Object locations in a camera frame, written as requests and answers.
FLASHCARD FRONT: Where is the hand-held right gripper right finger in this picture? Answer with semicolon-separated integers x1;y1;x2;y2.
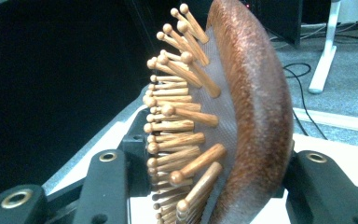
283;150;358;224

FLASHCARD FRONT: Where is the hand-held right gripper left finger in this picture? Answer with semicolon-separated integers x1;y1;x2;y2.
73;108;153;224

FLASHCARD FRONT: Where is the brown wooden hairbrush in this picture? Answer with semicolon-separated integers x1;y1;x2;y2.
142;0;295;224

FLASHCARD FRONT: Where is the black equipment box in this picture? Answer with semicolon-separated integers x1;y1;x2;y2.
243;0;303;49

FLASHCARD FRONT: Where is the looped black floor cable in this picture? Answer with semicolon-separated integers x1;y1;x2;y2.
282;62;329;141

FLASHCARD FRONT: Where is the white metal desk frame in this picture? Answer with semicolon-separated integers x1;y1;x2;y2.
308;0;358;95

